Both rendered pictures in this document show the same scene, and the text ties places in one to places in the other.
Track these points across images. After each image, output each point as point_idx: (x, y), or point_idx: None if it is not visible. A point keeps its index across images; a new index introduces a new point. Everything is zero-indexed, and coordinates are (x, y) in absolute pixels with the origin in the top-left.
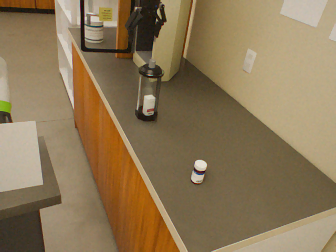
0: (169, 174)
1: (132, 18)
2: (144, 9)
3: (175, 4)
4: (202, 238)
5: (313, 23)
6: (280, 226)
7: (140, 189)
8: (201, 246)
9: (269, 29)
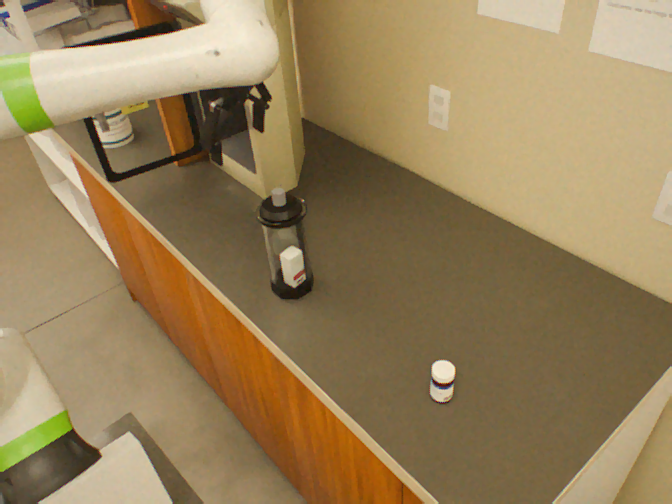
0: (390, 400)
1: (212, 125)
2: (229, 100)
3: None
4: None
5: (550, 26)
6: (612, 431)
7: (337, 430)
8: None
9: (463, 45)
